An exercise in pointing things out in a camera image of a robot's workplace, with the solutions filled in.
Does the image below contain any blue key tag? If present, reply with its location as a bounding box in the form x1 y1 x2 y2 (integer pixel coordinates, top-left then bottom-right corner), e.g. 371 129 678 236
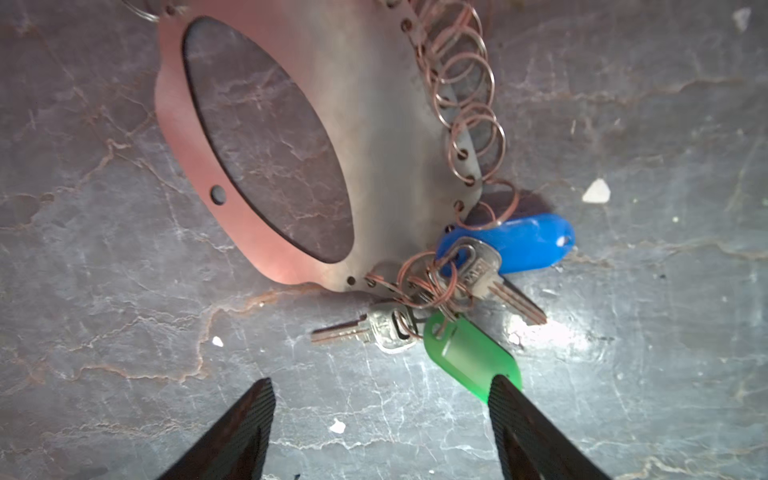
436 213 576 275

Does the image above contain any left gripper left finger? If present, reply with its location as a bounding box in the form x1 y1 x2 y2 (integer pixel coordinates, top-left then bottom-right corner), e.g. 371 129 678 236
161 378 276 479

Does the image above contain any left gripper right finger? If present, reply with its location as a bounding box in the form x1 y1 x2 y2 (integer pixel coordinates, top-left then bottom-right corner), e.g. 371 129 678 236
488 375 608 480

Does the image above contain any silver key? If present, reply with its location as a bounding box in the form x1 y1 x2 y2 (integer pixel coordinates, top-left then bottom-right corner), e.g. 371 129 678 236
310 302 421 354
444 236 547 326

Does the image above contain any green key tag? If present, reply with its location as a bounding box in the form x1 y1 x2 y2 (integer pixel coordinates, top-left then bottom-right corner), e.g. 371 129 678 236
423 312 523 403

